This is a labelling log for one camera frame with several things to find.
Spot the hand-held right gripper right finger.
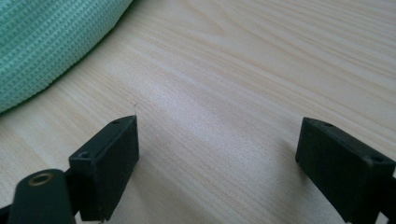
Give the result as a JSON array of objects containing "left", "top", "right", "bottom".
[{"left": 294, "top": 117, "right": 396, "bottom": 224}]

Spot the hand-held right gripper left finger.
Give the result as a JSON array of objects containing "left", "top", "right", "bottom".
[{"left": 68, "top": 115, "right": 140, "bottom": 223}]

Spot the mint green pet shirt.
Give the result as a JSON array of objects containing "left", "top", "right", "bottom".
[{"left": 0, "top": 0, "right": 135, "bottom": 115}]

